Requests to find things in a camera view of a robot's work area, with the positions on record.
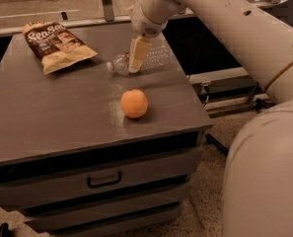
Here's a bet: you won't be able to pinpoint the black stand base legs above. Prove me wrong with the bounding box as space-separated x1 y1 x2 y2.
205 133 229 155

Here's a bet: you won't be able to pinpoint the black drawer handle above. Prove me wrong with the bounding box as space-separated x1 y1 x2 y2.
87 171 122 189

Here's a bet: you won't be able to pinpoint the sea salt chip bag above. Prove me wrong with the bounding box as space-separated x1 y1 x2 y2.
22 22 97 74

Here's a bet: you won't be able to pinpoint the orange fruit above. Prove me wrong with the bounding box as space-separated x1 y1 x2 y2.
120 90 148 119

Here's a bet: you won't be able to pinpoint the metal railing frame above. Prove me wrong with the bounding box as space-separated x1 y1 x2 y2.
0 0 293 40

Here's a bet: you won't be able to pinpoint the low metal bench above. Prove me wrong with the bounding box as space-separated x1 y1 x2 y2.
187 67 273 118

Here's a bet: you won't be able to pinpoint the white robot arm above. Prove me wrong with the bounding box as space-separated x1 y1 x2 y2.
131 0 293 237

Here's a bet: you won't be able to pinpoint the grey drawer cabinet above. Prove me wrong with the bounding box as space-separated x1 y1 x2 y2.
0 24 211 237

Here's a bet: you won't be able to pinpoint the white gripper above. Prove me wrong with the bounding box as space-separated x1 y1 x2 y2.
128 0 169 73

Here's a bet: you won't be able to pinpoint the clear plastic water bottle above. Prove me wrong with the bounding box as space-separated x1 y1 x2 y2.
106 44 171 76

